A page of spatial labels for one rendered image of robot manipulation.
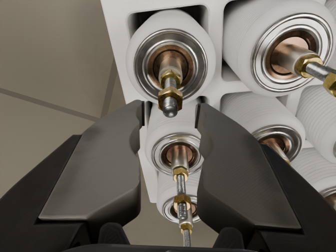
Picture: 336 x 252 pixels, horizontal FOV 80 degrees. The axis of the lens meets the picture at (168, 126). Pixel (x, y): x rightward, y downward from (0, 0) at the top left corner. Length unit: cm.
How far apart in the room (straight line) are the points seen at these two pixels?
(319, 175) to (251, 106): 17
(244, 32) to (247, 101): 11
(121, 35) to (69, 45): 24
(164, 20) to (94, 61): 32
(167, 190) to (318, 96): 26
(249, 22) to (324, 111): 17
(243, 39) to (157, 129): 14
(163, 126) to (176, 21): 12
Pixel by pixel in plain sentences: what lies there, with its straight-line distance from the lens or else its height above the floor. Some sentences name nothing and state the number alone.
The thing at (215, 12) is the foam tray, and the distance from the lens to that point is 28.
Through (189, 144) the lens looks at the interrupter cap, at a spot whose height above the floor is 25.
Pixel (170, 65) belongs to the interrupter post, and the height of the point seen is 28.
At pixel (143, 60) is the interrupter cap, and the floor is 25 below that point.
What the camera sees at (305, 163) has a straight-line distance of 42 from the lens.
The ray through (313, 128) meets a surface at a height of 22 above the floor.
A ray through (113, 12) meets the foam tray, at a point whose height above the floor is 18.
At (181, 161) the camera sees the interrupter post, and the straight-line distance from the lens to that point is 25.
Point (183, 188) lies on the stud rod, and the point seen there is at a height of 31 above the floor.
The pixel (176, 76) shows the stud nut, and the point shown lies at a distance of 17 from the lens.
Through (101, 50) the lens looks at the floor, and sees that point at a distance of 49.
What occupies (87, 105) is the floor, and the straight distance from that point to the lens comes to 56.
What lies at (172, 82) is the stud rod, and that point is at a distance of 17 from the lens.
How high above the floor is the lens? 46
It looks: 57 degrees down
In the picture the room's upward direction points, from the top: 179 degrees counter-clockwise
